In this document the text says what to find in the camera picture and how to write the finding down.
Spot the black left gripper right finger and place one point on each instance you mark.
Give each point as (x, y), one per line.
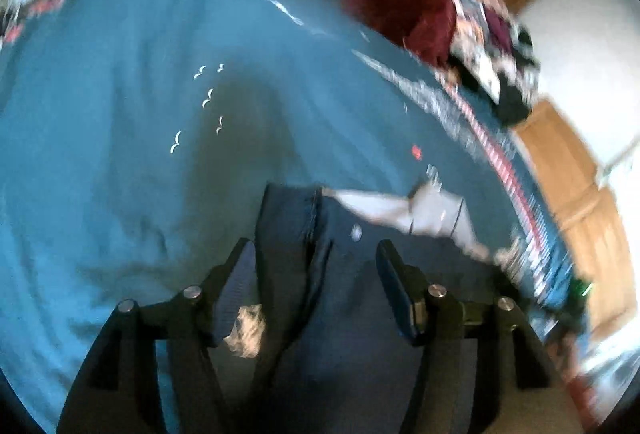
(483, 369)

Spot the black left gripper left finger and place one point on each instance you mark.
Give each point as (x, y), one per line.
(117, 390)

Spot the dark navy jeans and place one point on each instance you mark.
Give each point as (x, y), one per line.
(332, 358)

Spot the pile of mixed clothes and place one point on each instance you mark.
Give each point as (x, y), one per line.
(494, 54)

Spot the wooden headboard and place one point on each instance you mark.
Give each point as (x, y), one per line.
(586, 214)

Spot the blue patterned bed cover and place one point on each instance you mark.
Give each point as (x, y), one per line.
(138, 138)

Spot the dark red cloth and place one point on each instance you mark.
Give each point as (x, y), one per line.
(424, 27)

